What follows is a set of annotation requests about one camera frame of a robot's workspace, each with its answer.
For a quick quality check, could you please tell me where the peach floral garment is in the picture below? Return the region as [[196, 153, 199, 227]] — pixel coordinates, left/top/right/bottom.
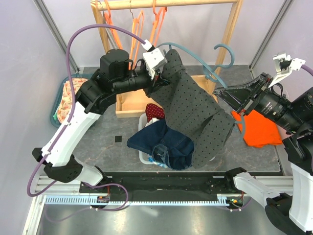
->
[[53, 78, 87, 123]]

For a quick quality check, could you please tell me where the orange hanger of white skirt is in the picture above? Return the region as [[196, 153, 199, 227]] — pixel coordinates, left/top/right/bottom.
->
[[103, 0, 123, 49]]

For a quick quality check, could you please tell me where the blue floral skirt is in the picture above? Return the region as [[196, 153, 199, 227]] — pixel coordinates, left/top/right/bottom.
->
[[148, 156, 168, 168]]

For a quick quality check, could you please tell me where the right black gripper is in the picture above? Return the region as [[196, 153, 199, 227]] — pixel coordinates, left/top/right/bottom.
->
[[215, 70, 307, 133]]

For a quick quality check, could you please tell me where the white plastic laundry basket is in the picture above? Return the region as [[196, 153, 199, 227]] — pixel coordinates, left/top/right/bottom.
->
[[138, 114, 217, 165]]

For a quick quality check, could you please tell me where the orange hanger of denim skirt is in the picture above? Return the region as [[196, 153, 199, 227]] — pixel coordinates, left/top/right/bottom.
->
[[149, 0, 167, 46]]

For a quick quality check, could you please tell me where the red polka dot skirt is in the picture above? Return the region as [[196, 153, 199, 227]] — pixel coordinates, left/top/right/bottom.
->
[[145, 103, 165, 122]]

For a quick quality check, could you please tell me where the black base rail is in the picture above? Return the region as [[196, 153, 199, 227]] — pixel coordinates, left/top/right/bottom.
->
[[79, 171, 254, 203]]

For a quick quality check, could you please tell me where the slotted grey cable duct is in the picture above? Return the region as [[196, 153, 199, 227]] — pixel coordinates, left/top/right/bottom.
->
[[45, 195, 230, 206]]

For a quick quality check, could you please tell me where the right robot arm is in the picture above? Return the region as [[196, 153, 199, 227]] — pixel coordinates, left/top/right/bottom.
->
[[213, 73, 313, 235]]

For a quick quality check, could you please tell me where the dark denim skirt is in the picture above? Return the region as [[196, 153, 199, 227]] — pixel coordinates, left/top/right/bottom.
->
[[127, 119, 194, 170]]

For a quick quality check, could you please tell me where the dark grey dotted garment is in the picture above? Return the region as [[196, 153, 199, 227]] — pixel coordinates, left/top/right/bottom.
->
[[150, 49, 235, 168]]

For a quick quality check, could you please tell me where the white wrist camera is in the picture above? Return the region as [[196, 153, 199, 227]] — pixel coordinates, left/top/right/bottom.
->
[[268, 53, 306, 88], [141, 40, 167, 80]]

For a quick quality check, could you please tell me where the orange folded cloth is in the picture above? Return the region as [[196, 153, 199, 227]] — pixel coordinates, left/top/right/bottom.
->
[[244, 110, 282, 148]]

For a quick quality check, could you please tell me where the teal laundry basket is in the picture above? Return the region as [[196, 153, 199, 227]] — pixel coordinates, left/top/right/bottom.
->
[[50, 73, 92, 128]]

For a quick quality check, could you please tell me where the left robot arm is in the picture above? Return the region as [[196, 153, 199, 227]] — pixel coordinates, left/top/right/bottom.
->
[[32, 48, 169, 192]]

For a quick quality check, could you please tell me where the wooden clothes rack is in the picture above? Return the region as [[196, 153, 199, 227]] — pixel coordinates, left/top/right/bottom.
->
[[90, 0, 243, 118]]

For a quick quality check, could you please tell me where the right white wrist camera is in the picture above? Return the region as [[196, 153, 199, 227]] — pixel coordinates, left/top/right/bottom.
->
[[268, 53, 306, 88]]

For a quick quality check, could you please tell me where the orange hanger of floral skirt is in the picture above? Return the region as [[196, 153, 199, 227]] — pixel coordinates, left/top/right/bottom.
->
[[130, 10, 144, 62]]

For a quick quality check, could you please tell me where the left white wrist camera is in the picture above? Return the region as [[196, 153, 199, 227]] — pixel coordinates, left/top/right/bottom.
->
[[141, 40, 167, 80]]

